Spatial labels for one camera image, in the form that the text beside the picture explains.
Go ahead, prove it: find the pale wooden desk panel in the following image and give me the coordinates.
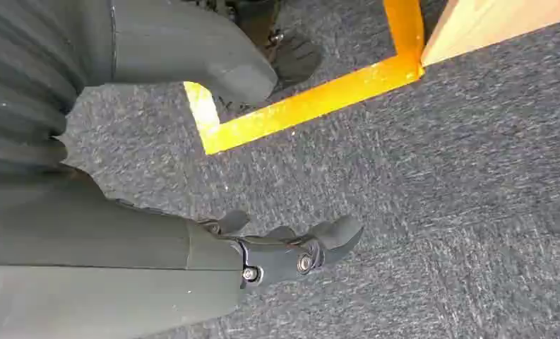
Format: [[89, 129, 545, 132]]
[[420, 0, 560, 68]]

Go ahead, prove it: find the ribbed grey right arm sleeve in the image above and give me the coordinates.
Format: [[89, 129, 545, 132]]
[[0, 0, 90, 184]]

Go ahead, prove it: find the black robot foot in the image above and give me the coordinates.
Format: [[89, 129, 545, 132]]
[[214, 0, 324, 113]]

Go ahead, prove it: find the yellow floor tape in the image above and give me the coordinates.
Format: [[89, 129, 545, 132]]
[[184, 0, 426, 156]]

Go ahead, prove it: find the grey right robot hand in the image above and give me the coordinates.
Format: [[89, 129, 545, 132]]
[[0, 0, 365, 339]]

